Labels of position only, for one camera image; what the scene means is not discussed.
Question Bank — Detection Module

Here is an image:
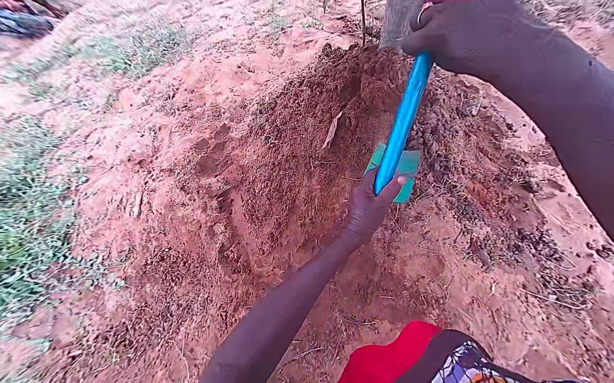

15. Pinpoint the person's right forearm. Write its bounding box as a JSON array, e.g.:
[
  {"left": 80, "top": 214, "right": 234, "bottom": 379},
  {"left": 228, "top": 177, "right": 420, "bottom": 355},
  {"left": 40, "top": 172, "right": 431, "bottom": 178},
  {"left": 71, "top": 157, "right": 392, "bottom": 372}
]
[{"left": 490, "top": 13, "right": 614, "bottom": 322}]

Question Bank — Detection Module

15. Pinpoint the person's right hand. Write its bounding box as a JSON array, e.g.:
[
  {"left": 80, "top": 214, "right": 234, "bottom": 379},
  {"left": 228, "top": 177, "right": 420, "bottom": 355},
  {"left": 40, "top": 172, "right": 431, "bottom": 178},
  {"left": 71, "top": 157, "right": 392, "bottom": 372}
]
[{"left": 402, "top": 0, "right": 531, "bottom": 82}]

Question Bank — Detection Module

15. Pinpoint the sparse green grass patch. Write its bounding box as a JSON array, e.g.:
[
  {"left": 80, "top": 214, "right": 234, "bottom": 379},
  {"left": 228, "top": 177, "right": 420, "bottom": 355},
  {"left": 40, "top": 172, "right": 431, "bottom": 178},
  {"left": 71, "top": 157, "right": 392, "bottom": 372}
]
[{"left": 9, "top": 21, "right": 196, "bottom": 99}]

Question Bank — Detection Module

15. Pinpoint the person's body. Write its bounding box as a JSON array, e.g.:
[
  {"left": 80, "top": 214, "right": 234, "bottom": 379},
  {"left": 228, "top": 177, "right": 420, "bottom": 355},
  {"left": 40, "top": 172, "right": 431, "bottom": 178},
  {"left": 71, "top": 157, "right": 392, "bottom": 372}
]
[{"left": 337, "top": 321, "right": 587, "bottom": 383}]

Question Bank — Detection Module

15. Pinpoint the dark patterned cloth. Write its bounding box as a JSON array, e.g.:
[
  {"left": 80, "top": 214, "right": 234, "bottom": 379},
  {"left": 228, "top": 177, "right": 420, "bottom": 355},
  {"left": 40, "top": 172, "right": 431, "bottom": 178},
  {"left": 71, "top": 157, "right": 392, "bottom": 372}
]
[{"left": 0, "top": 0, "right": 56, "bottom": 39}]

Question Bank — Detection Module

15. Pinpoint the dense green grass patch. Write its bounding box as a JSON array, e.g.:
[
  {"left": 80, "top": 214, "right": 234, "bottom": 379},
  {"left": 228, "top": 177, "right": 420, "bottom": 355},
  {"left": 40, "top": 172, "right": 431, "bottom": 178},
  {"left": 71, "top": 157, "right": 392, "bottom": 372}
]
[{"left": 0, "top": 116, "right": 87, "bottom": 341}]

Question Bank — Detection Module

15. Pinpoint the dry pale leaf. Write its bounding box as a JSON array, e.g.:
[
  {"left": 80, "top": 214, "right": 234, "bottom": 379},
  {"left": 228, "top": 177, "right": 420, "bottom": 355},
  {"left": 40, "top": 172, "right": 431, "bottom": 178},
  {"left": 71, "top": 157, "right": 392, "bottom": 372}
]
[{"left": 322, "top": 111, "right": 343, "bottom": 151}]

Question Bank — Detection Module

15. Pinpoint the person's left hand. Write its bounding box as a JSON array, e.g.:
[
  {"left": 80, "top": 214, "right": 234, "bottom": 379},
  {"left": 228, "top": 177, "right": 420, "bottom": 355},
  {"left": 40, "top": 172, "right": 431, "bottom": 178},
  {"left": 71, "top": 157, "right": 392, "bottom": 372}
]
[{"left": 345, "top": 167, "right": 407, "bottom": 248}]

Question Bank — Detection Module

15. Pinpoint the blue-handled tool with green blade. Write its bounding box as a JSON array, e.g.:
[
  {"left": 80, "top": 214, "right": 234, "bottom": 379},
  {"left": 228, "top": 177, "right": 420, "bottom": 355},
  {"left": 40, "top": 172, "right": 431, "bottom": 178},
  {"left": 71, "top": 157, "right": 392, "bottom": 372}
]
[{"left": 364, "top": 50, "right": 434, "bottom": 204}]

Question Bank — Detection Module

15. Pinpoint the grey tree trunk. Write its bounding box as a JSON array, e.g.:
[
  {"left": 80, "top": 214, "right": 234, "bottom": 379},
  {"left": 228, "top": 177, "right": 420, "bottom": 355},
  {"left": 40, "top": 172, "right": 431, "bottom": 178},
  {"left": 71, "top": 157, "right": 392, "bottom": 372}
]
[{"left": 380, "top": 0, "right": 425, "bottom": 52}]

